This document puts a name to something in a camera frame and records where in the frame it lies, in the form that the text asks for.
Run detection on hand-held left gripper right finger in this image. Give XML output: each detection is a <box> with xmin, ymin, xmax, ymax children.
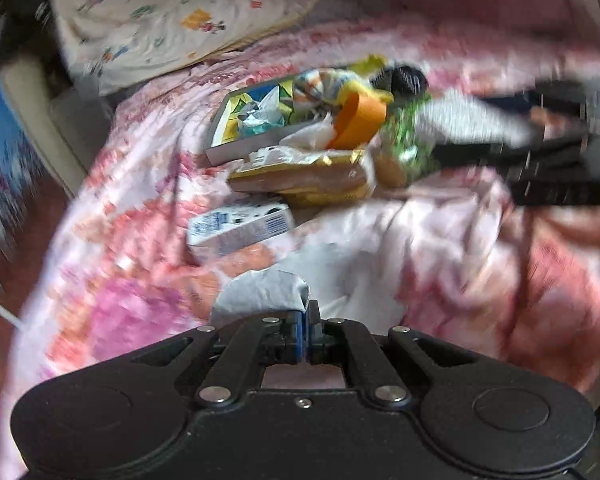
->
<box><xmin>303</xmin><ymin>300</ymin><xmax>482</xmax><ymax>406</ymax></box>

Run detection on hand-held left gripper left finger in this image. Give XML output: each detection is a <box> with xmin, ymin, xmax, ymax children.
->
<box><xmin>130</xmin><ymin>310</ymin><xmax>304</xmax><ymax>406</ymax></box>

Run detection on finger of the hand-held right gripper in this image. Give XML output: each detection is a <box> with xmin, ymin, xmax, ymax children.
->
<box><xmin>432</xmin><ymin>141</ymin><xmax>533</xmax><ymax>172</ymax></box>
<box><xmin>480</xmin><ymin>91</ymin><xmax>588</xmax><ymax>113</ymax></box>

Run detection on grey cloth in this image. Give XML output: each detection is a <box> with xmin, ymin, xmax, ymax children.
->
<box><xmin>415</xmin><ymin>97</ymin><xmax>539</xmax><ymax>147</ymax></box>

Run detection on grey face mask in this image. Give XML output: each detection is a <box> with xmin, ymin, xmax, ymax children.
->
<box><xmin>212</xmin><ymin>269</ymin><xmax>312</xmax><ymax>314</ymax></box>

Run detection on navy striped sock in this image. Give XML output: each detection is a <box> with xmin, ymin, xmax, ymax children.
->
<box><xmin>370</xmin><ymin>62</ymin><xmax>429</xmax><ymax>101</ymax></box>

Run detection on striped sock with yellow cuff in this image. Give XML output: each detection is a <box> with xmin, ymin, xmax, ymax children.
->
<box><xmin>292</xmin><ymin>67</ymin><xmax>366</xmax><ymax>113</ymax></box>

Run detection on colourful cardboard box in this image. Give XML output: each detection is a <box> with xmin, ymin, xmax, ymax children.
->
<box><xmin>204</xmin><ymin>55</ymin><xmax>389</xmax><ymax>167</ymax></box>

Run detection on pink cloth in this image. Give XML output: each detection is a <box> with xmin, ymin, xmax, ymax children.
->
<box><xmin>380</xmin><ymin>0</ymin><xmax>600</xmax><ymax>66</ymax></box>

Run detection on pink floral bed sheet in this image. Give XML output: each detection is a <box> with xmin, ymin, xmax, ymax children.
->
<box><xmin>0</xmin><ymin>15</ymin><xmax>600</xmax><ymax>480</ymax></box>

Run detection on white blue carton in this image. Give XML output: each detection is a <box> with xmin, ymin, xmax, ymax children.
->
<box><xmin>186</xmin><ymin>201</ymin><xmax>296</xmax><ymax>261</ymax></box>

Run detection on orange tape roll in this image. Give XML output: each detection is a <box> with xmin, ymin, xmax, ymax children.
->
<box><xmin>325</xmin><ymin>89</ymin><xmax>389</xmax><ymax>151</ymax></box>

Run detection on bread packet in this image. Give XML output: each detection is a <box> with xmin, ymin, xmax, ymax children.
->
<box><xmin>227</xmin><ymin>145</ymin><xmax>379</xmax><ymax>209</ymax></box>

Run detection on cartoon print pillow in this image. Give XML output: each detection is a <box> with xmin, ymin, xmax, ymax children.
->
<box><xmin>55</xmin><ymin>0</ymin><xmax>324</xmax><ymax>97</ymax></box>

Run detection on blue printed curtain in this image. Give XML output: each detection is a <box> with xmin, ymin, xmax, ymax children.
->
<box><xmin>0</xmin><ymin>57</ymin><xmax>76</xmax><ymax>411</ymax></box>

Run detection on beige wooden board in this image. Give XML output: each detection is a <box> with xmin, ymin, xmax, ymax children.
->
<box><xmin>0</xmin><ymin>50</ymin><xmax>81</xmax><ymax>196</ymax></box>

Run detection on dark cloth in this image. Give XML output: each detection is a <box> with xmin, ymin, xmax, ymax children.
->
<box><xmin>0</xmin><ymin>0</ymin><xmax>57</xmax><ymax>67</ymax></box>

